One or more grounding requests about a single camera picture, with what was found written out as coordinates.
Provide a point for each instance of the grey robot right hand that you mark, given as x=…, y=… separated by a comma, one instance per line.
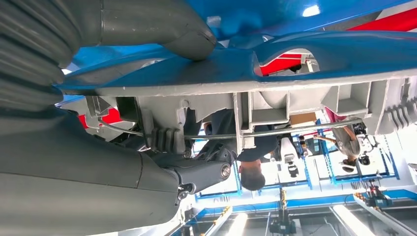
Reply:
x=81, y=182

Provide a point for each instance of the person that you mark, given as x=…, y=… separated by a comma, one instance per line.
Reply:
x=347, y=143
x=264, y=148

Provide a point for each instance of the ceiling light strip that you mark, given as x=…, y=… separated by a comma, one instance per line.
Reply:
x=348, y=221

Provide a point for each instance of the blue gantry frame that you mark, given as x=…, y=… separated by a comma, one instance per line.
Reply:
x=309, y=202

